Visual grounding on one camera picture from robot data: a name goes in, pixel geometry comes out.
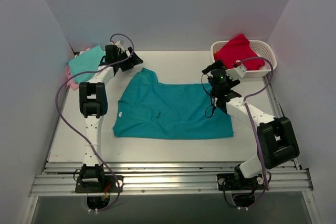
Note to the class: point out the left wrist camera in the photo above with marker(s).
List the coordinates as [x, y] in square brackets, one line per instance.
[119, 43]

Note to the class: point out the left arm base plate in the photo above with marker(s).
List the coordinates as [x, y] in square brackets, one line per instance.
[85, 186]

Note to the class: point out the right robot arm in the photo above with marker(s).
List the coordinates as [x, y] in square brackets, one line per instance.
[275, 138]

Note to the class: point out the red t-shirt in basket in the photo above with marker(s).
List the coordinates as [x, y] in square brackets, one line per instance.
[237, 48]

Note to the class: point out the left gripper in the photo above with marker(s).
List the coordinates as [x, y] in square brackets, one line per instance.
[127, 61]

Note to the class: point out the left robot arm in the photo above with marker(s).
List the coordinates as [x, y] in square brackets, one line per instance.
[93, 104]

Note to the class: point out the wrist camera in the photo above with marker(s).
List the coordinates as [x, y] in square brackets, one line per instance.
[237, 72]
[119, 43]

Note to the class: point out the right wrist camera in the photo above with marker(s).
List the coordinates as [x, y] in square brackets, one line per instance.
[237, 72]

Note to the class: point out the teal t-shirt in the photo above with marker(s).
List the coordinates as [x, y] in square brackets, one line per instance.
[150, 109]

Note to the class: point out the white plastic basket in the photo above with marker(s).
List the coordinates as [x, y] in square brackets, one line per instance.
[262, 49]

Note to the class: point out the folded mint green t-shirt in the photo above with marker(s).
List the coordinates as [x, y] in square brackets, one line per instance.
[87, 61]

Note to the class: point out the folded pink t-shirt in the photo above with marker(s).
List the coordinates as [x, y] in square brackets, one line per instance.
[71, 83]

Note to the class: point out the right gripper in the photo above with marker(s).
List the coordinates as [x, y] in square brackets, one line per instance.
[210, 68]

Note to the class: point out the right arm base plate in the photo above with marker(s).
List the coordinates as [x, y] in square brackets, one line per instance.
[230, 182]

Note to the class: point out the aluminium rail frame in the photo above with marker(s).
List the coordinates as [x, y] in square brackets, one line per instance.
[148, 166]

